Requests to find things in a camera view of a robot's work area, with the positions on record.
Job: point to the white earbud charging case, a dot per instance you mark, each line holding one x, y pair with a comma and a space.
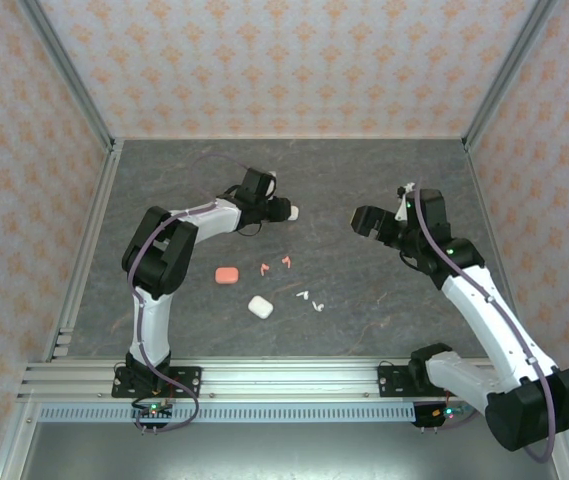
260, 307
293, 213

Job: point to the white earbud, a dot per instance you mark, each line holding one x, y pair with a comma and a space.
304, 294
318, 306

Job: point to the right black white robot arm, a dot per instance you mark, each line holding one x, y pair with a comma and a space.
524, 420

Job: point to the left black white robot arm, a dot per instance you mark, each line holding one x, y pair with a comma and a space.
154, 325

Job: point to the pink earbud charging case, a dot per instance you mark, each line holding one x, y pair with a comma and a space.
227, 276

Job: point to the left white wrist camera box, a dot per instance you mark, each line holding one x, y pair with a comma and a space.
270, 184

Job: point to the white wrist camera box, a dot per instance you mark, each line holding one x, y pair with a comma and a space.
270, 184
404, 210

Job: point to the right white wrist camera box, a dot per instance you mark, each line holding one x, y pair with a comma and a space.
404, 210

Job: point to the aluminium table side rail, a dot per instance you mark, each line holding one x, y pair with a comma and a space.
108, 175
477, 175

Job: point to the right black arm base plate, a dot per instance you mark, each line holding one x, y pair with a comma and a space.
394, 380

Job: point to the aluminium mounting rail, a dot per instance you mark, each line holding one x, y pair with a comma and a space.
289, 380

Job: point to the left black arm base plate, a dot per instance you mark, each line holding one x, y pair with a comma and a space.
186, 380

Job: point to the aluminium frame post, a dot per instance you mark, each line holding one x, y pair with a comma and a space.
68, 70
508, 70

